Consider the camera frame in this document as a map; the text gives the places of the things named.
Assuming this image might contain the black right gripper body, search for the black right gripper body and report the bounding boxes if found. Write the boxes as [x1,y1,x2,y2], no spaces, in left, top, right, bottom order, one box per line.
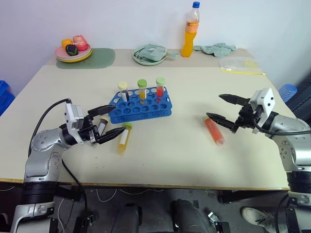
[231,98,262,133]

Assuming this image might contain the green-capped red liquid tube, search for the green-capped red liquid tube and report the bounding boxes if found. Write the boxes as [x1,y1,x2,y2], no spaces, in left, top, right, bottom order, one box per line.
[202,116,225,147]
[155,77,166,98]

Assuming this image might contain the dark rounded shape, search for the dark rounded shape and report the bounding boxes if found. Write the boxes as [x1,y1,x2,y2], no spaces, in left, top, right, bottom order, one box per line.
[171,199,210,233]

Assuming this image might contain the green-capped yellow liquid tube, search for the green-capped yellow liquid tube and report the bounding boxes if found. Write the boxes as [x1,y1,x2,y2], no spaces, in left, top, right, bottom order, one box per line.
[117,122,133,155]
[137,79,148,100]

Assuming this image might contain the blue stacked stools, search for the blue stacked stools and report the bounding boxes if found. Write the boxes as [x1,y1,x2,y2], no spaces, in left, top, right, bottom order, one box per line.
[278,83,298,102]

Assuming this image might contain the red pink toy peach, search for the red pink toy peach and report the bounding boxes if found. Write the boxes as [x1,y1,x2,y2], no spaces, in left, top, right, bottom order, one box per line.
[72,35,88,52]

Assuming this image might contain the blue plastic crate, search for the blue plastic crate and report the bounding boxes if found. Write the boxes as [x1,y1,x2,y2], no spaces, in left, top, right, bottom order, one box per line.
[0,79,16,117]

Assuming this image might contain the clear zip bag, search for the clear zip bag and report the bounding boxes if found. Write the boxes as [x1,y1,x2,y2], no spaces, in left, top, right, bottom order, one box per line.
[218,57,266,77]

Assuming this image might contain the dark purple toy fruit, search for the dark purple toy fruit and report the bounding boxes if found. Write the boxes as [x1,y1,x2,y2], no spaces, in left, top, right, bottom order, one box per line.
[65,44,79,57]

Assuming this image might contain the orange toy fruit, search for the orange toy fruit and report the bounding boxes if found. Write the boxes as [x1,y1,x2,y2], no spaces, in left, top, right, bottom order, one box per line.
[61,38,74,50]

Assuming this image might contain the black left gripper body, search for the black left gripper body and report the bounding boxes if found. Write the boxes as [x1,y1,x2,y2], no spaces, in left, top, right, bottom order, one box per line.
[77,113,103,145]

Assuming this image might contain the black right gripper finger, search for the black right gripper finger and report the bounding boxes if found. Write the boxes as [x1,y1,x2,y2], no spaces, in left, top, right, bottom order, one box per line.
[218,94,251,106]
[206,112,238,131]

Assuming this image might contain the black chair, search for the black chair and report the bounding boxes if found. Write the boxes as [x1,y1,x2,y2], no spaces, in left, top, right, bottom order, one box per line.
[285,77,311,120]

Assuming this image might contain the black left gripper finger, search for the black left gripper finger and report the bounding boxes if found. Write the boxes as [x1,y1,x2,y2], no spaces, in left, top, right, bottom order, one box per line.
[97,127,126,144]
[87,104,118,118]

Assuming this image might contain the yellow-capped dark liquid tube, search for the yellow-capped dark liquid tube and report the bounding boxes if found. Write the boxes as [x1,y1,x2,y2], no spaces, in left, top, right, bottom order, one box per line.
[118,82,130,102]

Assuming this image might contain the beige-capped brown liquid tube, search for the beige-capped brown liquid tube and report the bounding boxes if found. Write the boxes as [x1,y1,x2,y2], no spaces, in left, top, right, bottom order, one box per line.
[96,116,110,136]

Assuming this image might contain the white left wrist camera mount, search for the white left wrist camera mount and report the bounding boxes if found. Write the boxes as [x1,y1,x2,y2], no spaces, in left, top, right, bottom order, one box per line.
[64,103,85,130]

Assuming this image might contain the blue test tube rack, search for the blue test tube rack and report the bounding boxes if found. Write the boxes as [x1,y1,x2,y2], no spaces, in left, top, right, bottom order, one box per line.
[107,86,173,124]

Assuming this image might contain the white shoe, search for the white shoe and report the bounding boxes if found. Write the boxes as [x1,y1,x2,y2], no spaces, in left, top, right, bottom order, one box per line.
[241,207,278,232]

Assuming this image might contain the pale green plate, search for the pale green plate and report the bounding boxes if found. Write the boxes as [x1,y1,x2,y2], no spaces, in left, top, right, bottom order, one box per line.
[132,46,169,67]

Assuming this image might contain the pink plate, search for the pink plate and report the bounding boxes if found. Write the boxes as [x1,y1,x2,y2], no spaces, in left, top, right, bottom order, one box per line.
[54,44,93,60]

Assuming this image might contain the orange soda bottle blue cap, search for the orange soda bottle blue cap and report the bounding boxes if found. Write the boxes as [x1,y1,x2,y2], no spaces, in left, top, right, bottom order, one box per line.
[181,1,201,59]

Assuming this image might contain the black table frame bar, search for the black table frame bar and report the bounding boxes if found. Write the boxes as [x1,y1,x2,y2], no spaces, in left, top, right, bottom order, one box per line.
[55,183,83,201]
[217,190,290,205]

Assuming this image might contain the yellow plate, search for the yellow plate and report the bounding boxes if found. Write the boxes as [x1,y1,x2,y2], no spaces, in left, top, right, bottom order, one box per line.
[56,51,93,64]

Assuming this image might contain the green placemat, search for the green placemat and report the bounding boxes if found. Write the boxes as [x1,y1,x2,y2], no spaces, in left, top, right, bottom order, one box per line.
[56,48,116,70]

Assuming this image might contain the pale green folded pouch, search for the pale green folded pouch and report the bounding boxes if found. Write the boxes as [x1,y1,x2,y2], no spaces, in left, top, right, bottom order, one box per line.
[134,43,179,62]

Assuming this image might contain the crumpled green cloth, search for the crumpled green cloth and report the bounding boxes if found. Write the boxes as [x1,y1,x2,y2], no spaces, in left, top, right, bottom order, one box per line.
[193,43,237,59]

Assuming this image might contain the white cable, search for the white cable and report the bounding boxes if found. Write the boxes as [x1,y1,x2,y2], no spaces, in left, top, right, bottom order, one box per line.
[95,187,118,203]

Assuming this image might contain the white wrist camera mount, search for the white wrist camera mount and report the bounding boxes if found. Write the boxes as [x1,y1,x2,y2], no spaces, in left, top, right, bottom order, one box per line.
[249,87,276,135]
[64,103,85,130]

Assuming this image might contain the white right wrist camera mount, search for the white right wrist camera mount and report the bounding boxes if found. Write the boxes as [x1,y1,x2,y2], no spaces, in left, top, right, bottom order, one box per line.
[249,87,276,135]

